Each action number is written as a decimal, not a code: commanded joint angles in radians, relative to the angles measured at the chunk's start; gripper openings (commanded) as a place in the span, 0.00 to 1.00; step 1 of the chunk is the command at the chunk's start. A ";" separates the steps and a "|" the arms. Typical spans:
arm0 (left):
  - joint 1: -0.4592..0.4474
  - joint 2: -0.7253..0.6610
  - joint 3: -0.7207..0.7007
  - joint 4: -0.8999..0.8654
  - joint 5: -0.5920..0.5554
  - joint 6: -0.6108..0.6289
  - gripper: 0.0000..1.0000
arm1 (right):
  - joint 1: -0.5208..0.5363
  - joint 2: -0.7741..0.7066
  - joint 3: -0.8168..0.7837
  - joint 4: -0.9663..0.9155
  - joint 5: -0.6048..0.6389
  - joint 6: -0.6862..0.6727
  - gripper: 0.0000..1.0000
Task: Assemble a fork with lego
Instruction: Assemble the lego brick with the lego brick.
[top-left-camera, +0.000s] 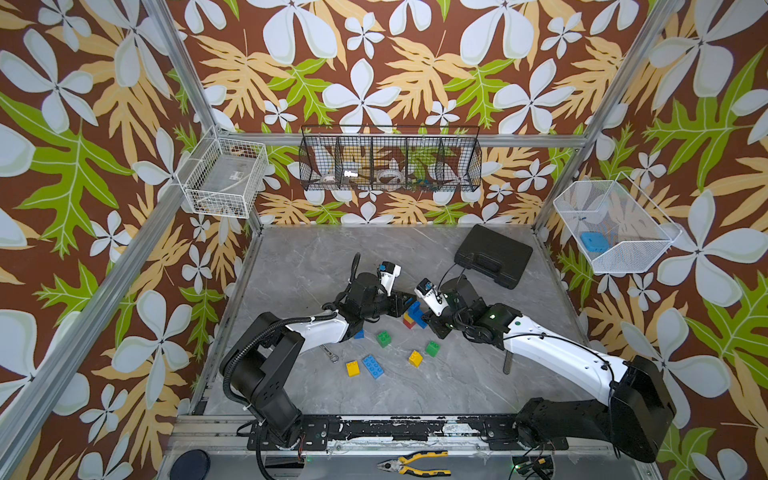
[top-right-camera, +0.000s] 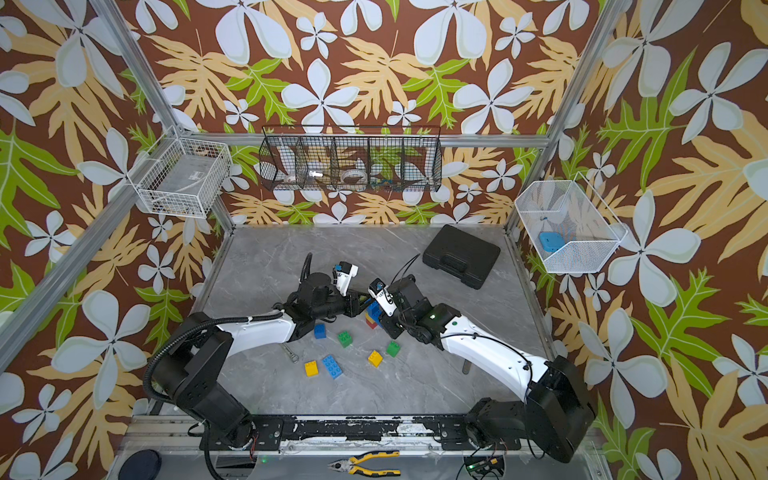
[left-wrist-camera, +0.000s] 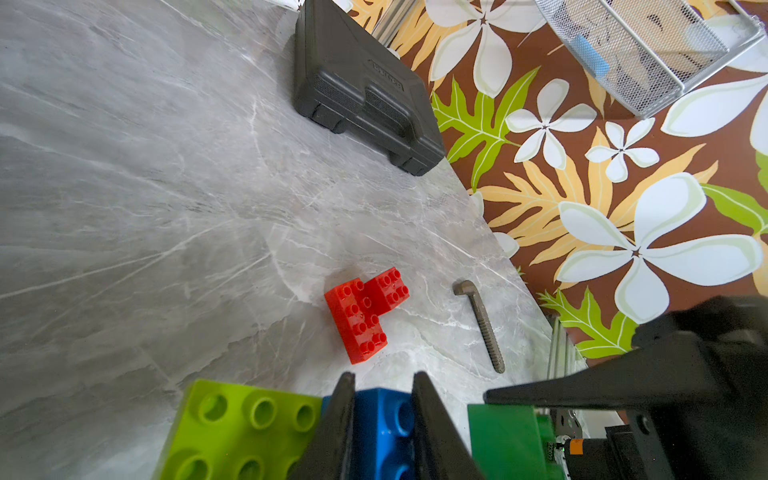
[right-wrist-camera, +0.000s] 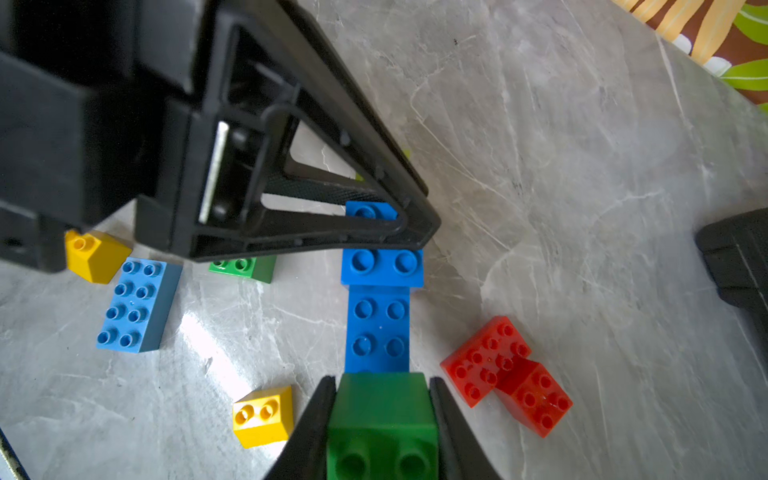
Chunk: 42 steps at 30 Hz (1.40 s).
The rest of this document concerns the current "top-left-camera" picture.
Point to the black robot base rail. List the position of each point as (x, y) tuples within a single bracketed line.
[(497, 432)]

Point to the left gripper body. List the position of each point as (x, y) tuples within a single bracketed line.
[(396, 297)]

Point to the black wire basket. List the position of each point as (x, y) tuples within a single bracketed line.
[(390, 158)]

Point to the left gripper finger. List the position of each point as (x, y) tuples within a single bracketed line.
[(401, 302), (354, 266)]

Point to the white wire basket right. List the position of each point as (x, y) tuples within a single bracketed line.
[(639, 231)]

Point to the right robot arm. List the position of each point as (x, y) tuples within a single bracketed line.
[(629, 406)]

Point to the dark blue long brick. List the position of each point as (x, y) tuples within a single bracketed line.
[(417, 315)]

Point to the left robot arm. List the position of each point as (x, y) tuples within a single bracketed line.
[(255, 370)]

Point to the black plastic tool case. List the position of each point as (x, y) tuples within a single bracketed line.
[(495, 255)]

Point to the blue object in basket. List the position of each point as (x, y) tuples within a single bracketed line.
[(595, 242)]

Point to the silver combination wrench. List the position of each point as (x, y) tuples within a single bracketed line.
[(332, 356)]

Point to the grey metal file tool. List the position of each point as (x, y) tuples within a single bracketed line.
[(508, 361)]

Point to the green square brick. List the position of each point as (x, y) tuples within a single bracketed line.
[(432, 349), (383, 339)]

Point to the white wire basket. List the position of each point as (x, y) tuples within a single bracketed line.
[(223, 175), (639, 231)]

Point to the small electronics board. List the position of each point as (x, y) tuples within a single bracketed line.
[(532, 468)]

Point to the black round disc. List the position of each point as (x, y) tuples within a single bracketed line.
[(191, 465)]

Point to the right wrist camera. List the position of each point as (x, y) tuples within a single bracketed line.
[(428, 294)]

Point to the light blue long brick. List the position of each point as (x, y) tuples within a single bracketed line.
[(373, 366)]

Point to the white wire basket left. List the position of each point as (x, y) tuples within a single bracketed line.
[(223, 175)]

